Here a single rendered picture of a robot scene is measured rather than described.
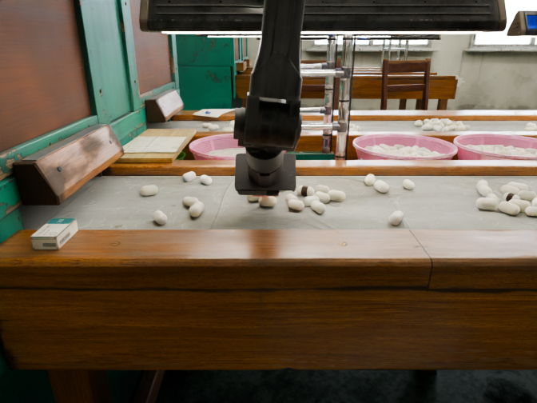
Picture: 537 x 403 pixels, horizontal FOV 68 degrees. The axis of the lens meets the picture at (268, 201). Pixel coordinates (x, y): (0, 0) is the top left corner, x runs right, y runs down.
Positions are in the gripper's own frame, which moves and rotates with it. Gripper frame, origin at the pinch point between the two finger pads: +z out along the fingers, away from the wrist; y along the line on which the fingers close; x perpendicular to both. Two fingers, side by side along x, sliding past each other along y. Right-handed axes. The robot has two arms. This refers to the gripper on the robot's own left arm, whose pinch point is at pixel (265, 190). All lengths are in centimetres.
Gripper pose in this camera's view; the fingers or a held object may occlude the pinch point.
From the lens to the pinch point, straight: 75.8
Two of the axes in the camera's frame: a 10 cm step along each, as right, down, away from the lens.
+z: 0.1, 3.3, 9.4
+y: -10.0, -0.1, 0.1
